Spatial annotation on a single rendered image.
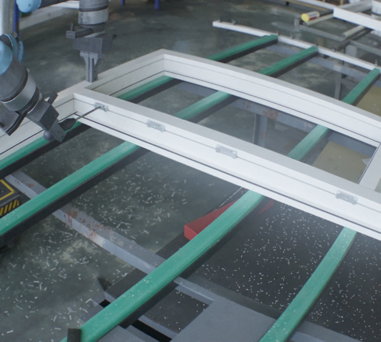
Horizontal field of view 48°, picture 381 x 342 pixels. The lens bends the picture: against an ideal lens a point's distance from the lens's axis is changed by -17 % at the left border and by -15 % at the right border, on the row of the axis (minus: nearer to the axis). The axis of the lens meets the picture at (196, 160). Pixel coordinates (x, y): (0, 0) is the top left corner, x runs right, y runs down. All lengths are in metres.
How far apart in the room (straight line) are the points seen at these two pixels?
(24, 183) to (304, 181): 0.65
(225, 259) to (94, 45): 0.68
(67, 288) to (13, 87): 1.23
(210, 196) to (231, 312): 1.80
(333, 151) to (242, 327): 1.10
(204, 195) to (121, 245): 1.63
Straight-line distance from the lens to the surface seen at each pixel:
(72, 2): 5.52
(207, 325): 0.75
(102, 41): 1.31
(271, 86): 1.43
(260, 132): 1.60
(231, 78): 1.50
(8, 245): 2.19
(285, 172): 1.00
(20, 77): 0.96
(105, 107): 1.24
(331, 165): 1.65
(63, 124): 1.16
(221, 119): 3.31
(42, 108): 1.02
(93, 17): 1.31
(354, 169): 1.66
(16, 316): 1.93
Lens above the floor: 1.44
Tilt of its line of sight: 31 degrees down
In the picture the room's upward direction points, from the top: 3 degrees clockwise
